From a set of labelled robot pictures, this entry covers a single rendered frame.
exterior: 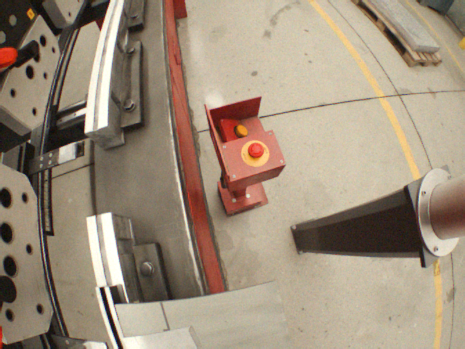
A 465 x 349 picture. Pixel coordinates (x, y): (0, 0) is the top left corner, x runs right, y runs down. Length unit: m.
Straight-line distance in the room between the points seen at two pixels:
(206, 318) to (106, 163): 0.40
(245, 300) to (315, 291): 1.13
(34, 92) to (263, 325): 0.43
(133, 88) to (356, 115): 1.55
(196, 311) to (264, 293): 0.10
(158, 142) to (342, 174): 1.25
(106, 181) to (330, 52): 1.99
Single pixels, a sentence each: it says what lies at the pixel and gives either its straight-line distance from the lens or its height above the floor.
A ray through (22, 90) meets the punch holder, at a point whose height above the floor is 1.22.
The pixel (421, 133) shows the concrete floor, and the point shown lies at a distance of 2.26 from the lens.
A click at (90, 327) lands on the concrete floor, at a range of 1.80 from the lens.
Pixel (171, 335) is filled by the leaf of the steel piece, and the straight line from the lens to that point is 0.39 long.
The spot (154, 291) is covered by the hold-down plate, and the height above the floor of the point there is 0.90.
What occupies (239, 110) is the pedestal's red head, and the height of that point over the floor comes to 0.76.
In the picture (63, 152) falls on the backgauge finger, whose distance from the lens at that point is 0.49.
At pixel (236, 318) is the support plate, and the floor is 1.00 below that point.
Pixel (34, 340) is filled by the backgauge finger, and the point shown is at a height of 1.03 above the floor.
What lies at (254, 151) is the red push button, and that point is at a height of 0.81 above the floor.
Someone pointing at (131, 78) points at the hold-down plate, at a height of 0.91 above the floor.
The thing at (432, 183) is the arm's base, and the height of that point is 1.01.
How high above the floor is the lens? 1.35
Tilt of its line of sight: 74 degrees down
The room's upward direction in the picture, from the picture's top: straight up
